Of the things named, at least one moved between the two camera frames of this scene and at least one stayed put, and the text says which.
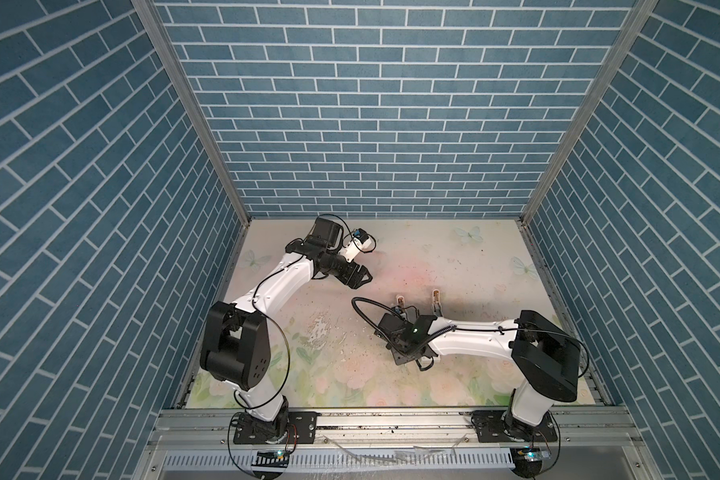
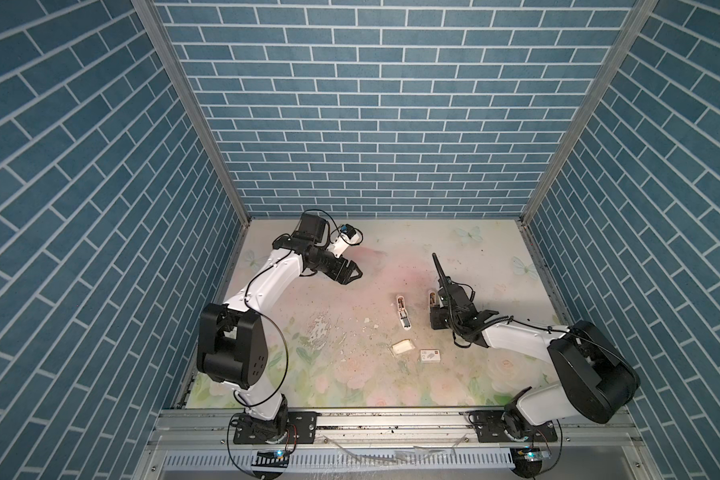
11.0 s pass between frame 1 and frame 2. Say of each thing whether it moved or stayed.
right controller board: stayed
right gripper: moved
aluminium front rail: stayed
